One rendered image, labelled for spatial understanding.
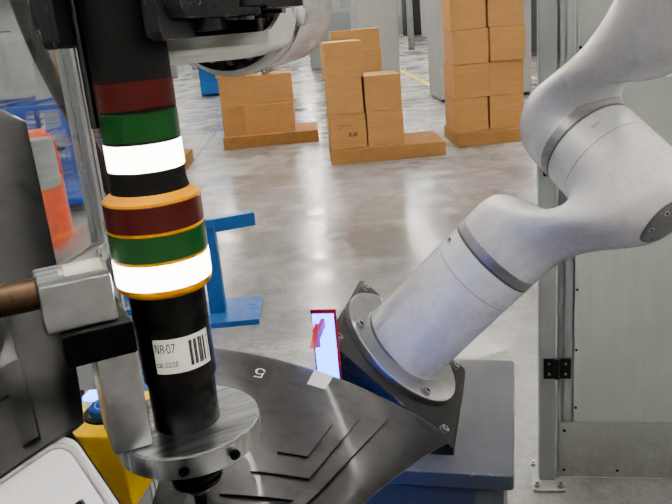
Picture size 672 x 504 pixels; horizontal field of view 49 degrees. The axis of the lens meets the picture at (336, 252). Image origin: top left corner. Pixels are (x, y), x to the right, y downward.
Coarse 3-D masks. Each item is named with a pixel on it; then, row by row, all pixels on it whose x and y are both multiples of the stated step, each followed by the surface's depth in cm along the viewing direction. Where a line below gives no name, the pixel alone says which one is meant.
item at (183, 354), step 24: (144, 312) 33; (168, 312) 33; (192, 312) 34; (144, 336) 34; (168, 336) 33; (192, 336) 34; (144, 360) 34; (168, 360) 34; (192, 360) 34; (168, 384) 34; (192, 384) 34; (168, 408) 35; (192, 408) 35; (216, 408) 36; (168, 432) 35; (192, 432) 35; (192, 480) 36; (216, 480) 37
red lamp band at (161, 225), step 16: (144, 208) 31; (160, 208) 31; (176, 208) 32; (192, 208) 32; (112, 224) 32; (128, 224) 31; (144, 224) 31; (160, 224) 31; (176, 224) 32; (192, 224) 32
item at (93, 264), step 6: (96, 258) 33; (66, 264) 32; (72, 264) 32; (78, 264) 32; (84, 264) 32; (90, 264) 32; (96, 264) 32; (102, 264) 33; (60, 270) 32; (66, 270) 32; (72, 270) 32; (78, 270) 32; (84, 270) 32; (90, 270) 32
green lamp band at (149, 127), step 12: (108, 120) 31; (120, 120) 30; (132, 120) 30; (144, 120) 31; (156, 120) 31; (168, 120) 31; (108, 132) 31; (120, 132) 31; (132, 132) 31; (144, 132) 31; (156, 132) 31; (168, 132) 31; (180, 132) 32
